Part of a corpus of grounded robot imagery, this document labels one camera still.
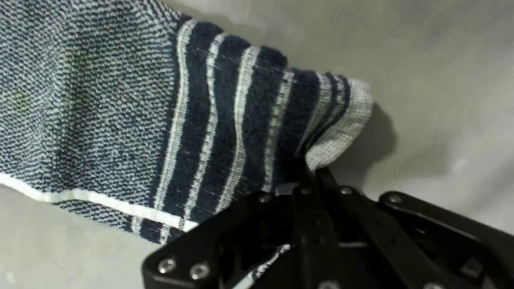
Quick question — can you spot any blue grey striped towel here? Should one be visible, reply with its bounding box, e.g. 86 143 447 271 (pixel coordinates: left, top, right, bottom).
0 0 377 289

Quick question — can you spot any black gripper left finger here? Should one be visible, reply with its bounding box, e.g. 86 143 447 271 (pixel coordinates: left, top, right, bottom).
140 159 346 289

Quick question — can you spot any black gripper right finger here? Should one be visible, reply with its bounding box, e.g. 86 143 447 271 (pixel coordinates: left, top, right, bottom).
320 169 514 289

